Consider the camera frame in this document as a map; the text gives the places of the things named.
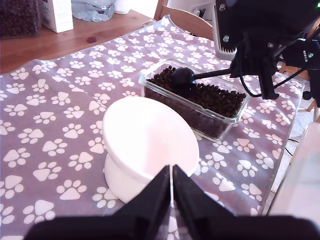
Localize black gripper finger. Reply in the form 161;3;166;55
112;164;172;240
229;43;261;73
231;62;262;79
172;163;236;240

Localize black plastic measuring spoon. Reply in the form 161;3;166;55
169;66;235;89

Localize brown cat food kibble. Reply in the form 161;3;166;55
144;65;247;140
0;0;41;38

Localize white ceramic paw-print bowl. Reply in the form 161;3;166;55
102;96;201;205

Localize wooden chair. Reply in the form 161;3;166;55
153;4;216;41
277;62;320;113

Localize rectangular clear glass container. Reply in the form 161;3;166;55
139;57;251;143

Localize dark fabric bag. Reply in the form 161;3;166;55
282;38;320;72

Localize white board with logo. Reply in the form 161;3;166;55
268;121;320;218

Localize purple paw-print cloth mat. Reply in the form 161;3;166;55
0;14;308;240

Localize large clear water bottle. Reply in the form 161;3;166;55
71;0;116;23

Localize small white cardboard box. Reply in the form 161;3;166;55
38;0;75;34

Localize clear jar with white lid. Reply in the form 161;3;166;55
0;0;42;40

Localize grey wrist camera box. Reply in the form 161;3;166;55
214;0;238;61

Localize black camera cable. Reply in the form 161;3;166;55
238;73;263;98

